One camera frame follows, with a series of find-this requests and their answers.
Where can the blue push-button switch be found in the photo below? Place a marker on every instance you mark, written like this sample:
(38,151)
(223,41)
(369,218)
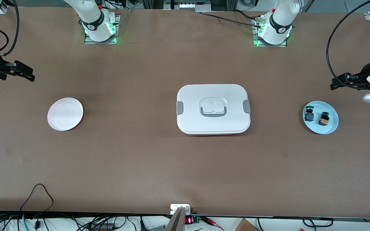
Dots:
(308,116)

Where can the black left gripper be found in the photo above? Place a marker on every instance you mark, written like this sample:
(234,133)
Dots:
(364,73)

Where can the white light strip device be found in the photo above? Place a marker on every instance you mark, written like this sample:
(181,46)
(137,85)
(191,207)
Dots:
(188,5)

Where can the grey aluminium bar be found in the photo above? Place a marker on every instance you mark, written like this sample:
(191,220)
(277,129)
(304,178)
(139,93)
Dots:
(177,223)

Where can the brown cardboard box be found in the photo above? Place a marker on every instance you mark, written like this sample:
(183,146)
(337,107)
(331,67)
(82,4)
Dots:
(246,226)

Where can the light blue round plate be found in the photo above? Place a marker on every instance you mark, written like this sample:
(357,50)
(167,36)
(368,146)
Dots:
(331,112)

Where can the red clip leads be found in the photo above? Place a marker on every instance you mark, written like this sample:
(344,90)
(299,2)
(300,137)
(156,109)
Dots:
(209,220)

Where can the white lidded box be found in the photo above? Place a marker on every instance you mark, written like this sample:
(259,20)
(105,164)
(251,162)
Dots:
(223,96)

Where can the red digit display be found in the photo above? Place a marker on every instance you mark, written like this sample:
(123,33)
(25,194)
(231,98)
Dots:
(188,220)

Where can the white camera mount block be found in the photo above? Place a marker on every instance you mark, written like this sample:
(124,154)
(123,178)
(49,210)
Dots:
(175,207)

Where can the pink round plate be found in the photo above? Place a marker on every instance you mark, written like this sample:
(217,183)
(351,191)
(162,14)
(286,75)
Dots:
(64,114)

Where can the orange push-button switch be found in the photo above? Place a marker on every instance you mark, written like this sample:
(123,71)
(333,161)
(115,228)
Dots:
(324,121)

